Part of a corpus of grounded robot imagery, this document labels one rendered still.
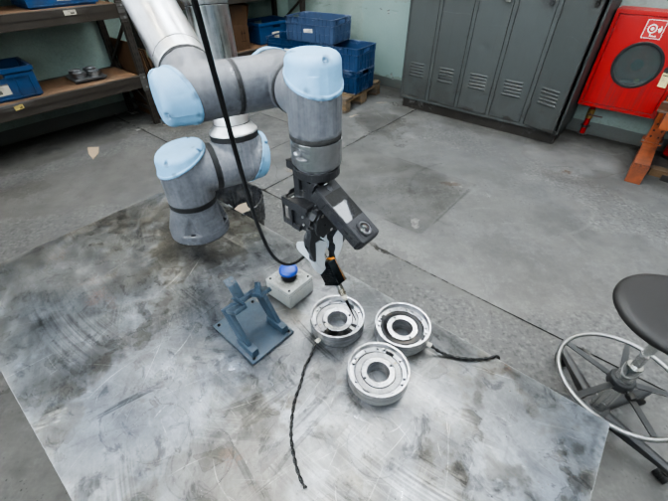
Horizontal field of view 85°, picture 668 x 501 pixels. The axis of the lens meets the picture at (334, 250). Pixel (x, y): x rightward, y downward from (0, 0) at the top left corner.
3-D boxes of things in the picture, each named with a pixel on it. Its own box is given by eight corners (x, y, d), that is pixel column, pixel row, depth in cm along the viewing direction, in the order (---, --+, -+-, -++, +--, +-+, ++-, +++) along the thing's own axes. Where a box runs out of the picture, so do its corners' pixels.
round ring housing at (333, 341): (334, 300, 78) (334, 286, 76) (374, 325, 73) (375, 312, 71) (299, 330, 72) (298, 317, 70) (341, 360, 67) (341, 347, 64)
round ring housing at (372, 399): (390, 422, 59) (392, 410, 56) (335, 388, 63) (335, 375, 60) (417, 373, 65) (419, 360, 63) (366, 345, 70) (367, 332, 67)
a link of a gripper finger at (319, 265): (303, 260, 70) (304, 221, 65) (326, 275, 67) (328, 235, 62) (291, 268, 68) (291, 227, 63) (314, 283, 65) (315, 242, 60)
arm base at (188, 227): (160, 230, 97) (147, 198, 91) (208, 205, 106) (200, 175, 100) (192, 253, 90) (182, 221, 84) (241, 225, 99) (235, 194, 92)
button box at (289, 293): (313, 290, 81) (312, 274, 77) (290, 309, 76) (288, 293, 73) (287, 273, 85) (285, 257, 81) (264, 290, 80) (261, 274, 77)
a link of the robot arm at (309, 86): (321, 40, 50) (356, 53, 44) (322, 119, 57) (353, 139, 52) (268, 47, 47) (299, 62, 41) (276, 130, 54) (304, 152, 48)
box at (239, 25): (256, 48, 417) (251, 2, 389) (219, 56, 386) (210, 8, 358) (233, 43, 438) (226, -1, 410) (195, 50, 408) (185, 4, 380)
